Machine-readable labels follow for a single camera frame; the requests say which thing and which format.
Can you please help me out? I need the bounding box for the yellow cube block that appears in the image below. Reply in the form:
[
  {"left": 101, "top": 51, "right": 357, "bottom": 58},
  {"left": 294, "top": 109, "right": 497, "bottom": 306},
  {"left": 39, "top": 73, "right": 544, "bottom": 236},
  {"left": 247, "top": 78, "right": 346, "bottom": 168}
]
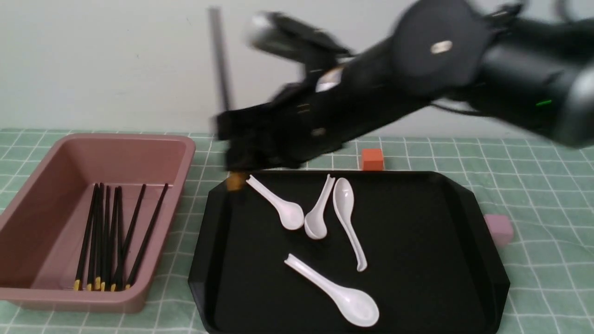
[{"left": 226, "top": 171, "right": 250, "bottom": 192}]

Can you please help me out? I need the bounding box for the white ceramic spoon left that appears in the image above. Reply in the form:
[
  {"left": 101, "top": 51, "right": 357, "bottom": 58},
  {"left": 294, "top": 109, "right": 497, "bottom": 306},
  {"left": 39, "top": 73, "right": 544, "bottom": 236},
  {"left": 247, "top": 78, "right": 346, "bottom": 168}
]
[{"left": 246, "top": 175, "right": 305, "bottom": 231}]

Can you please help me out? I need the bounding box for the white ceramic spoon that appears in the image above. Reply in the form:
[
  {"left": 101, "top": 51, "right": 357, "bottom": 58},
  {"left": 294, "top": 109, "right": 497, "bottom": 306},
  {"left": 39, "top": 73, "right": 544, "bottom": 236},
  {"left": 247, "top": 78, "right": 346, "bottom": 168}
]
[
  {"left": 284, "top": 254, "right": 380, "bottom": 328},
  {"left": 304, "top": 174, "right": 336, "bottom": 240},
  {"left": 246, "top": 175, "right": 305, "bottom": 231},
  {"left": 332, "top": 178, "right": 368, "bottom": 272}
]

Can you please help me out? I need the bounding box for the white ceramic spoon middle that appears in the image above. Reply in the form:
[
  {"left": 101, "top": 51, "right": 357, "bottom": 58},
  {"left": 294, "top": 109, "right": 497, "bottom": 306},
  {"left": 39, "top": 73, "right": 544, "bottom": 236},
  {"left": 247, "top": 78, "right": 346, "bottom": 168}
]
[{"left": 304, "top": 174, "right": 336, "bottom": 240}]

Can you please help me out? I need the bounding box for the white ceramic spoon front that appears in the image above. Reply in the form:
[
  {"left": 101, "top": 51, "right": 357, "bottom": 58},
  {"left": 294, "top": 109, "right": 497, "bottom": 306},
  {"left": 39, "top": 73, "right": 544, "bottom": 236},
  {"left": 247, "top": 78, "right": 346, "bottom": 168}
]
[{"left": 284, "top": 254, "right": 380, "bottom": 328}]

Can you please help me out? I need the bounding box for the orange cube block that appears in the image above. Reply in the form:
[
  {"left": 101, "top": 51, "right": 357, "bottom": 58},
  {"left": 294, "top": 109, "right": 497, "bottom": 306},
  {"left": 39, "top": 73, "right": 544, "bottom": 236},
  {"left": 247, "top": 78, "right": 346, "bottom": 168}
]
[{"left": 360, "top": 149, "right": 385, "bottom": 171}]

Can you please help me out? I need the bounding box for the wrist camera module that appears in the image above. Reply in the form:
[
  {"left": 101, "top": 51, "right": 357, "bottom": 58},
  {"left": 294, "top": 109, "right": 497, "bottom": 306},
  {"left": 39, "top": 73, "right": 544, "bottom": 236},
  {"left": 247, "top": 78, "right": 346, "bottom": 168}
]
[{"left": 245, "top": 11, "right": 353, "bottom": 63}]

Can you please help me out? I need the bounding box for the black chopstick in bin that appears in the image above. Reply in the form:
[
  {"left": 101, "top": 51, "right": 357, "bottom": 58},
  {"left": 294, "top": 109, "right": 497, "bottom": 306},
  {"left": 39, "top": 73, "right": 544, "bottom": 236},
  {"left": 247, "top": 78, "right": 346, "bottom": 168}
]
[
  {"left": 124, "top": 183, "right": 169, "bottom": 290},
  {"left": 101, "top": 185, "right": 111, "bottom": 291},
  {"left": 73, "top": 184, "right": 98, "bottom": 290},
  {"left": 87, "top": 183, "right": 104, "bottom": 290},
  {"left": 110, "top": 186, "right": 122, "bottom": 292},
  {"left": 111, "top": 184, "right": 146, "bottom": 291}
]

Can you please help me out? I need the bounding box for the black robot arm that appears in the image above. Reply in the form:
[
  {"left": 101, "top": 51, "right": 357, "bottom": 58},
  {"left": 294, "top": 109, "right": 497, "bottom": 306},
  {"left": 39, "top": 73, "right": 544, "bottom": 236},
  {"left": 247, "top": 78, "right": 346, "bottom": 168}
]
[{"left": 210, "top": 0, "right": 594, "bottom": 173}]

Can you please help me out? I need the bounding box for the black chopstick gold band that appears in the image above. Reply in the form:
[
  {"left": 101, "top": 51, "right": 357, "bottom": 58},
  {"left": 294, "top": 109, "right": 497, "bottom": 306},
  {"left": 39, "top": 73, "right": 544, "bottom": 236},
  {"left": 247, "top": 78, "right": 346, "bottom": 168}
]
[{"left": 208, "top": 6, "right": 232, "bottom": 112}]

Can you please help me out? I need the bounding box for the black plastic tray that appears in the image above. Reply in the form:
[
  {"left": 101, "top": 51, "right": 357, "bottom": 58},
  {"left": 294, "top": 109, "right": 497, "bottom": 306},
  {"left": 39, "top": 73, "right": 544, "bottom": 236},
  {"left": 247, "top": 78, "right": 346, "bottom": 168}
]
[{"left": 187, "top": 171, "right": 510, "bottom": 334}]

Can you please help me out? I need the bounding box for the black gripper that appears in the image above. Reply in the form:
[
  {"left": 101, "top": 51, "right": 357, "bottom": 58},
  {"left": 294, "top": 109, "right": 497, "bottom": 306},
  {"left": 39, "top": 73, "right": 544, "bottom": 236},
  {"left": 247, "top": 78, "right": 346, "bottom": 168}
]
[{"left": 216, "top": 81, "right": 362, "bottom": 172}]

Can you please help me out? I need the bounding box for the pink plastic bin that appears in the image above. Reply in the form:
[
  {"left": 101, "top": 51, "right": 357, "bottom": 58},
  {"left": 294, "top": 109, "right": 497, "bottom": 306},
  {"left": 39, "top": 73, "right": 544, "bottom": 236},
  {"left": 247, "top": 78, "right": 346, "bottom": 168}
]
[{"left": 0, "top": 133, "right": 195, "bottom": 313}]

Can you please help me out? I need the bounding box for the pink cube block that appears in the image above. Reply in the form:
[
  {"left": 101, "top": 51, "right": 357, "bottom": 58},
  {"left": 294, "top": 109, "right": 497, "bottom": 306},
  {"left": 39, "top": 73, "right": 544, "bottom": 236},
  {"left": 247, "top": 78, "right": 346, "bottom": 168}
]
[{"left": 484, "top": 214, "right": 514, "bottom": 248}]

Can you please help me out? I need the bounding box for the green checkered tablecloth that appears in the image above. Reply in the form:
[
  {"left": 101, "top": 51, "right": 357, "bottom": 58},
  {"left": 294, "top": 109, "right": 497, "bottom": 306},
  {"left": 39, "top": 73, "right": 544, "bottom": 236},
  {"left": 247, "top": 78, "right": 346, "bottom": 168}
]
[{"left": 0, "top": 133, "right": 594, "bottom": 334}]

